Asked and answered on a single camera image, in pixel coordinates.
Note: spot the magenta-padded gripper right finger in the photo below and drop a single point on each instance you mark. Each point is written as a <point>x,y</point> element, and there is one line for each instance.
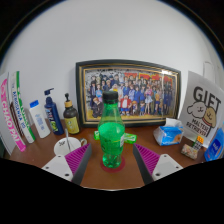
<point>147,157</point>

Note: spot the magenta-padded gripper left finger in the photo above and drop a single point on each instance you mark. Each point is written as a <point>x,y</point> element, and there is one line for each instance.
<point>77,157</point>

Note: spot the green plastic drink bottle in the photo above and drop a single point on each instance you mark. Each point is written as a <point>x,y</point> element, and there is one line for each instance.
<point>111,136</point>

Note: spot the patterned dark paper cup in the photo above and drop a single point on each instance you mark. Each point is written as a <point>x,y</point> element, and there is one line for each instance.
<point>61,146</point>

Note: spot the small green packet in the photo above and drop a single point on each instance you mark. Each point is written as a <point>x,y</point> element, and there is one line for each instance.
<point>96,135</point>
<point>130,138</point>

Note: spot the flat round red coaster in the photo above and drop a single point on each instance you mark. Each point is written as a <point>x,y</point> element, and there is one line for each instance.
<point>104,167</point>

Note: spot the blue tissue pack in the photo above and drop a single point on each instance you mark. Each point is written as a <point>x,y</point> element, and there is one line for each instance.
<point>168,135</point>

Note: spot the amber pump bottle yellow label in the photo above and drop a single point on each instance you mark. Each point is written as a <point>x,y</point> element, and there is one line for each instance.
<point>71,121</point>

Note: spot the small wrapped snack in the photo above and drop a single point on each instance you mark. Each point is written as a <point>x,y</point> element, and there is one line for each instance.
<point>189,151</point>

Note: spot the blue pump bottle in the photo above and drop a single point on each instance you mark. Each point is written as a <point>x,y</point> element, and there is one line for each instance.
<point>54,116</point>

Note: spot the white bottle with blue cap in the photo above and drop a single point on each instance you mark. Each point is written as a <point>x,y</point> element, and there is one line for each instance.
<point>40,121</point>

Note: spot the framed group picture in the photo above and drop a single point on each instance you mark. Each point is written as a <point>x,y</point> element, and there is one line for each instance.
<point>140,86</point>

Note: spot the white gift sign card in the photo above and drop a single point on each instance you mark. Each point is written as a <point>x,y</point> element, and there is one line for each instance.
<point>201,106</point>

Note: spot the white tall box green edge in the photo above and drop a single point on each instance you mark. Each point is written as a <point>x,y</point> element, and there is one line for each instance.
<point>21,106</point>

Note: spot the pink and white tall box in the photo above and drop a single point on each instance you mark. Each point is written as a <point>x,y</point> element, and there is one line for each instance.
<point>10,113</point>

